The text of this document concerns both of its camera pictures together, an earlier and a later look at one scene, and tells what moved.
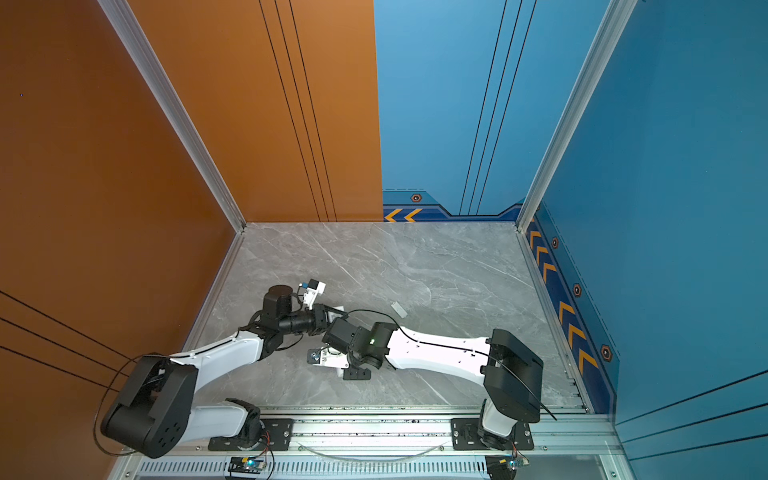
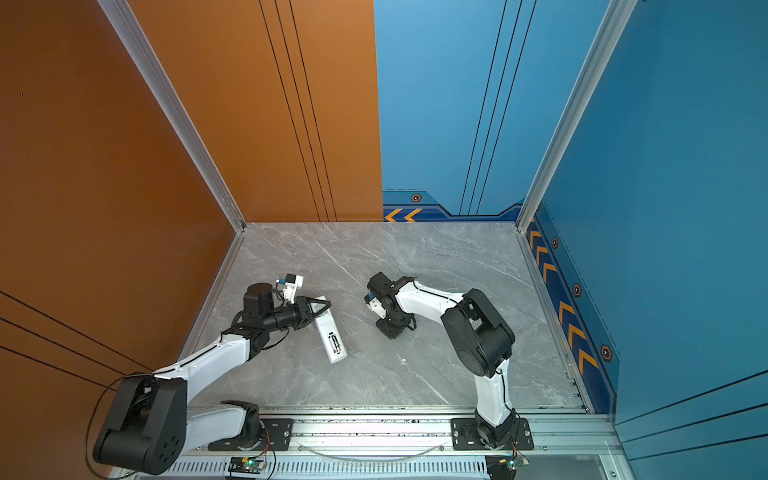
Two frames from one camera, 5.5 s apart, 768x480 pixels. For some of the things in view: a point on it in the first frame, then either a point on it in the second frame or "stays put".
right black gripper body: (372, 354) → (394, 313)
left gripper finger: (331, 323) → (322, 314)
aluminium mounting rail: (425, 438) stays put
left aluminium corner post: (122, 19) stays put
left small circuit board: (246, 465) stays put
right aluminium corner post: (617, 13) stays put
